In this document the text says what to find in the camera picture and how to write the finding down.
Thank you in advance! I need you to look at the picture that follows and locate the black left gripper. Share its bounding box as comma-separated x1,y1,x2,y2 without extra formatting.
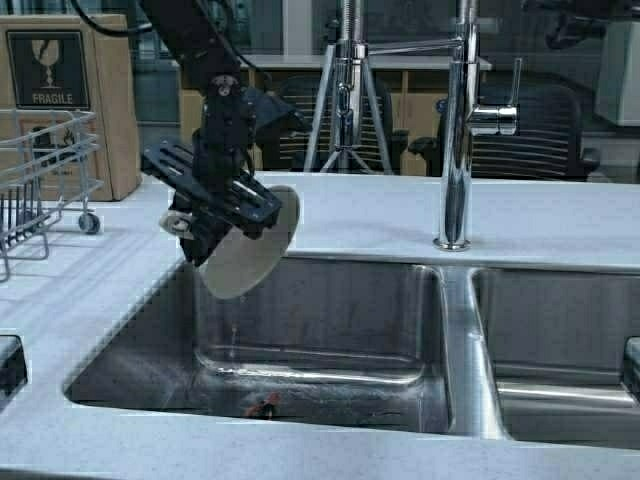
141,74,283,265

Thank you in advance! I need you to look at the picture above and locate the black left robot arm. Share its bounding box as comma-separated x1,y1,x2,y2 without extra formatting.
141,1,283,266

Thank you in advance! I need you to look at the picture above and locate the black office chair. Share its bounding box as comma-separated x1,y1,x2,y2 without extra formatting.
408,82,601,182
256,73,408,175

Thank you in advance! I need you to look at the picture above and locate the cardboard fragile box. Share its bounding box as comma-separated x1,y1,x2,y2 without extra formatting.
1,14,141,201

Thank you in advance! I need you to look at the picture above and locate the metal tripod stand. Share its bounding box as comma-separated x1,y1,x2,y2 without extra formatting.
303,40,395,175

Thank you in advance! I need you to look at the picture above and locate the chrome spring sprayer faucet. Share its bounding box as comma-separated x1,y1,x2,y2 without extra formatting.
332,1,463,150

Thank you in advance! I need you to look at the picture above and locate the chrome kitchen faucet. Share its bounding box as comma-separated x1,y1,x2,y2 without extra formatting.
433,1,522,252

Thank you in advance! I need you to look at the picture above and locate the stainless steel double sink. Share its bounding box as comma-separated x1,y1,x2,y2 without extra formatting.
64,257,639,449

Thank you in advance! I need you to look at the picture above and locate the wire dish rack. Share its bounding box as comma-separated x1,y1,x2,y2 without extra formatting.
1,107,103,283

